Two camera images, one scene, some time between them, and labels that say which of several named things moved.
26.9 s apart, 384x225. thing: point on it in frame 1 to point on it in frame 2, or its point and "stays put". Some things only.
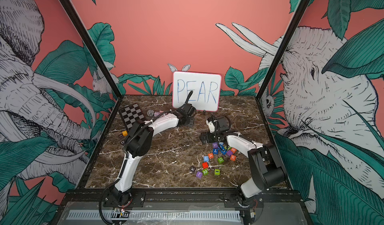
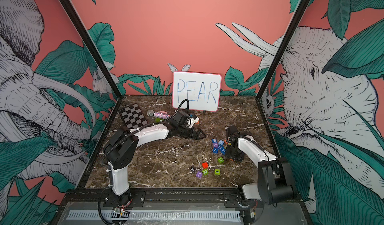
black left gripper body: (190, 121) to (184, 132)
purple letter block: (199, 174) stays put
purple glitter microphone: (151, 113) stays put
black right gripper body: (217, 134) to (233, 153)
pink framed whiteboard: (206, 88) stays put
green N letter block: (205, 172) stays put
